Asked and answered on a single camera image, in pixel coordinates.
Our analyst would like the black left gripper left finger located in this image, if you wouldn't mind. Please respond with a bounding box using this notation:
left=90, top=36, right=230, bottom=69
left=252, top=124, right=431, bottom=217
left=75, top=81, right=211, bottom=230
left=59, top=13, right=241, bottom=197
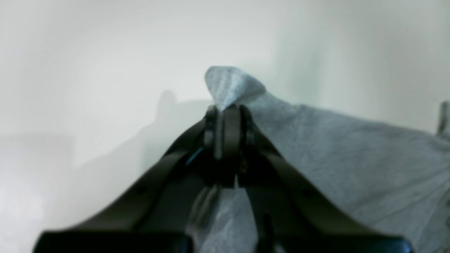
left=33, top=105, right=217, bottom=253

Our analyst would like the grey T-shirt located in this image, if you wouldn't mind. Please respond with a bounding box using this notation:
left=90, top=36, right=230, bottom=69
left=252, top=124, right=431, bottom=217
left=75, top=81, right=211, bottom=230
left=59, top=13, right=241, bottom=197
left=205, top=67, right=450, bottom=253

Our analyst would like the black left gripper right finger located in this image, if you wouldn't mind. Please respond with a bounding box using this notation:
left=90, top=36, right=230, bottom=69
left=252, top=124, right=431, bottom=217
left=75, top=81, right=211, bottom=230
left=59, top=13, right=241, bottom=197
left=221, top=105, right=413, bottom=253

